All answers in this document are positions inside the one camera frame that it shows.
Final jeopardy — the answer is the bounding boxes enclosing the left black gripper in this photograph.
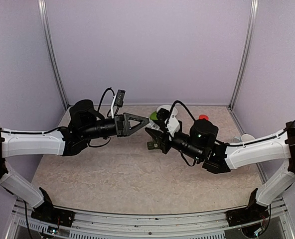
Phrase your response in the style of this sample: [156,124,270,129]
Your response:
[81,112,149,140]

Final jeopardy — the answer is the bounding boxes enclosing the white ceramic bowl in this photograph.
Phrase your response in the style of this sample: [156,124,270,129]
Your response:
[156,105,178,116]

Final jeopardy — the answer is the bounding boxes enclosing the small white pill bottle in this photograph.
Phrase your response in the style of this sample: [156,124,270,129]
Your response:
[146,120,160,130]

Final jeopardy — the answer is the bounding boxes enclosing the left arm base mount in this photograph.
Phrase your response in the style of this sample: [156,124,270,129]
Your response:
[31,187,75,228]

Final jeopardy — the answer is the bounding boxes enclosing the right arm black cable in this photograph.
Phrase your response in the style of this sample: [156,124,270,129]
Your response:
[168,100,197,122]

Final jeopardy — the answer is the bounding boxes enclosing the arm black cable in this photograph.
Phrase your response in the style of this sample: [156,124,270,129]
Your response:
[97,87,115,115]
[168,100,197,122]

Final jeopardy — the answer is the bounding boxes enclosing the left aluminium frame post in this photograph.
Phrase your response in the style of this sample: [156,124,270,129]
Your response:
[37,0,69,110]

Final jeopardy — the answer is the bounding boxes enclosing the red cylindrical container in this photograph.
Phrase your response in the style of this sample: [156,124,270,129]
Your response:
[198,115,209,120]

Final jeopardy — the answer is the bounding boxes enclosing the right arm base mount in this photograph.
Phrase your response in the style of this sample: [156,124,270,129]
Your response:
[225,188,270,227]

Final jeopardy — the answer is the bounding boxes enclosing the right aluminium frame post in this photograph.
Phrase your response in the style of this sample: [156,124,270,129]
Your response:
[229,0,259,111]

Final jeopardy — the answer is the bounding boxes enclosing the light blue mug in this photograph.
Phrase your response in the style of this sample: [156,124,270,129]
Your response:
[232,133,255,143]

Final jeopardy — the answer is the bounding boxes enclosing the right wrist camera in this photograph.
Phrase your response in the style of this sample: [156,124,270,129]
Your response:
[157,109,181,138]

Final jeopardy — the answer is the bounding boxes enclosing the aluminium frame post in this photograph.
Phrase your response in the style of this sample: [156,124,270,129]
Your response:
[229,0,259,111]
[37,0,69,110]

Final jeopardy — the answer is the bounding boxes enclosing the green plate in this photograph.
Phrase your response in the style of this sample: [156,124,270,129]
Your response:
[149,111,158,120]

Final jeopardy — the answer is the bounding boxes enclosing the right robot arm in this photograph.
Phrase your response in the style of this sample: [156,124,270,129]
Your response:
[145,119,295,221]

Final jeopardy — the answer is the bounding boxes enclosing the front aluminium rail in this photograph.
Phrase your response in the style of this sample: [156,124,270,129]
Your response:
[5,196,295,239]

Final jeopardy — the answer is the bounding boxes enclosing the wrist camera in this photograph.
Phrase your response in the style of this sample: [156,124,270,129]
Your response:
[110,89,126,118]
[157,109,181,138]

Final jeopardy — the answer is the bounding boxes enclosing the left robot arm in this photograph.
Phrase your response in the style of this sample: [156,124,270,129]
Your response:
[0,100,149,222]

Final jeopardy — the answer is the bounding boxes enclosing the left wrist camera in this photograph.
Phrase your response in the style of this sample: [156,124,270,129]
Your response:
[110,89,126,118]

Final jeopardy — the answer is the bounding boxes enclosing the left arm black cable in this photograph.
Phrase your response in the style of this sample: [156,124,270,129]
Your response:
[97,87,115,115]

